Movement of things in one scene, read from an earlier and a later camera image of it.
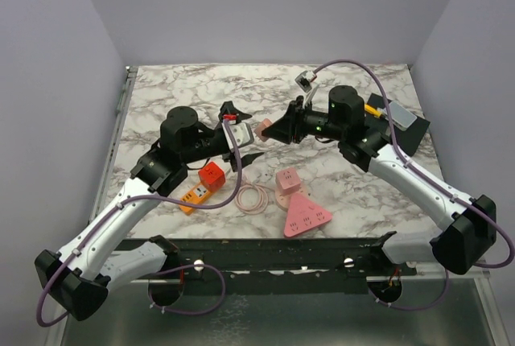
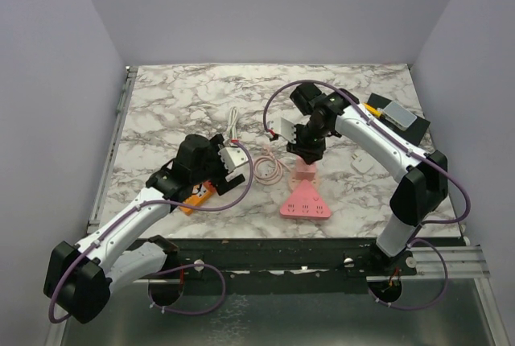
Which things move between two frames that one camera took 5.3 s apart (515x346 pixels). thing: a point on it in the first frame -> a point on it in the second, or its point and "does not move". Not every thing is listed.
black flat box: [405, 140] does not move
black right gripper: [290, 128] -> [308, 154]
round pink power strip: [283, 201] -> [293, 182]
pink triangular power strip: [302, 215] -> [305, 203]
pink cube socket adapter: [287, 180] -> [305, 171]
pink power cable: [263, 198] -> [278, 163]
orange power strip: [195, 195] does not move
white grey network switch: [401, 117] does not move
